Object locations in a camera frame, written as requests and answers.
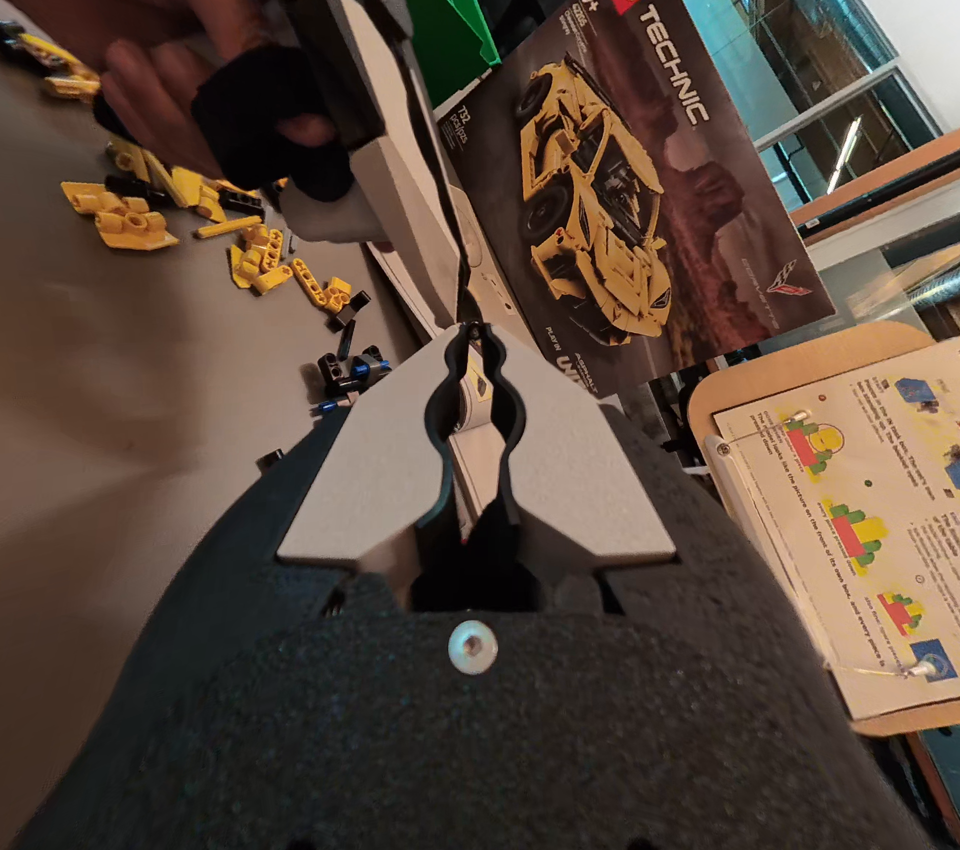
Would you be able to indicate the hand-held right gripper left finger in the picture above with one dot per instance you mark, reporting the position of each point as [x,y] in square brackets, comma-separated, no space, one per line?
[360,483]

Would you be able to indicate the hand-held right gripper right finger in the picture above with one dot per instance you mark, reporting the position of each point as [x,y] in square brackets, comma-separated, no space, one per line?
[592,483]

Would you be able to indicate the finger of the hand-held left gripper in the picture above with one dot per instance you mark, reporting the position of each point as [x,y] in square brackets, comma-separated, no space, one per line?
[405,190]

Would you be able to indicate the black lego pin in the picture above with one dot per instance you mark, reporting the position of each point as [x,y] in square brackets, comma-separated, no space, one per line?
[474,333]

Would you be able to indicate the pile of yellow black lego pieces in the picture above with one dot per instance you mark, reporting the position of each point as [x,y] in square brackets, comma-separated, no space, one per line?
[127,220]

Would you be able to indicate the lego instruction booklet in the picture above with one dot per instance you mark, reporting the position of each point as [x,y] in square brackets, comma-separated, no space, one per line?
[420,295]

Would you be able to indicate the lego set box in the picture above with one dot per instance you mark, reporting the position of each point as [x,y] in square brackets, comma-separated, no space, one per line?
[637,190]

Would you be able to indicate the green plastic bin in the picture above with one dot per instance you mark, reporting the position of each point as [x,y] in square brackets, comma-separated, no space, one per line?
[442,18]

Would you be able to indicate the white printed notice sheet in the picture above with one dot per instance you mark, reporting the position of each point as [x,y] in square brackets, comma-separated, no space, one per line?
[847,528]

